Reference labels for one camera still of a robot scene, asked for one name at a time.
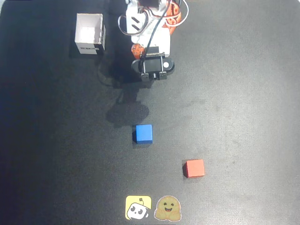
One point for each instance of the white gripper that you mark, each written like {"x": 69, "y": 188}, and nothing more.
{"x": 137, "y": 50}

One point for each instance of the red cube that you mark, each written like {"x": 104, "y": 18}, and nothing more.
{"x": 195, "y": 168}

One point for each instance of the blue cube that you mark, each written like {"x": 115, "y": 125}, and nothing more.
{"x": 144, "y": 133}

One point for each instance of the black webcam on gripper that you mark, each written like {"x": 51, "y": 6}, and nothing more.
{"x": 152, "y": 64}

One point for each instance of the white open cardboard box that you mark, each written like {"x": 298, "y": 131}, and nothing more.
{"x": 89, "y": 30}

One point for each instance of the black table mat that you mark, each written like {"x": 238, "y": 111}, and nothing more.
{"x": 234, "y": 117}

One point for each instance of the yellow robot face sticker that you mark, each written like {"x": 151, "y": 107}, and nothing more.
{"x": 138, "y": 207}

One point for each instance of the hugging face emoji sticker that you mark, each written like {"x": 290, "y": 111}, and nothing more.
{"x": 167, "y": 208}

